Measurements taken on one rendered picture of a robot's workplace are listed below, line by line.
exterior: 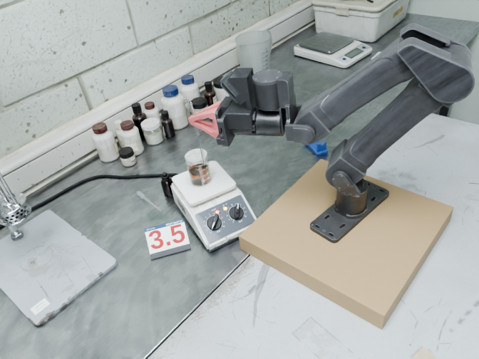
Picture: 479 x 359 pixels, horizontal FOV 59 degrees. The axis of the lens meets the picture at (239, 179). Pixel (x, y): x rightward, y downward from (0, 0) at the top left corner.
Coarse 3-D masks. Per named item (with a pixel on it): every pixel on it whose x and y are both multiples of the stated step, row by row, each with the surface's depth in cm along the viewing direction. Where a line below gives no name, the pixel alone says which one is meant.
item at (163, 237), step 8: (176, 224) 95; (152, 232) 94; (160, 232) 95; (168, 232) 95; (176, 232) 95; (184, 232) 95; (152, 240) 94; (160, 240) 94; (168, 240) 94; (176, 240) 95; (184, 240) 95; (152, 248) 94; (160, 248) 94
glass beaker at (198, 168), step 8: (192, 152) 96; (200, 152) 96; (184, 160) 94; (192, 160) 97; (200, 160) 92; (192, 168) 93; (200, 168) 93; (208, 168) 95; (192, 176) 95; (200, 176) 94; (208, 176) 96; (192, 184) 97; (200, 184) 96; (208, 184) 97
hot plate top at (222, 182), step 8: (216, 168) 101; (176, 176) 101; (184, 176) 100; (216, 176) 99; (224, 176) 99; (176, 184) 98; (184, 184) 98; (216, 184) 97; (224, 184) 96; (232, 184) 96; (184, 192) 96; (192, 192) 95; (200, 192) 95; (208, 192) 95; (216, 192) 94; (224, 192) 95; (192, 200) 93; (200, 200) 93
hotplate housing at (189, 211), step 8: (176, 192) 100; (232, 192) 97; (240, 192) 97; (176, 200) 102; (184, 200) 96; (208, 200) 95; (216, 200) 95; (224, 200) 95; (184, 208) 97; (192, 208) 94; (200, 208) 94; (208, 208) 94; (192, 216) 93; (192, 224) 95; (200, 232) 92; (240, 232) 93; (224, 240) 92; (232, 240) 94; (208, 248) 91; (216, 248) 92
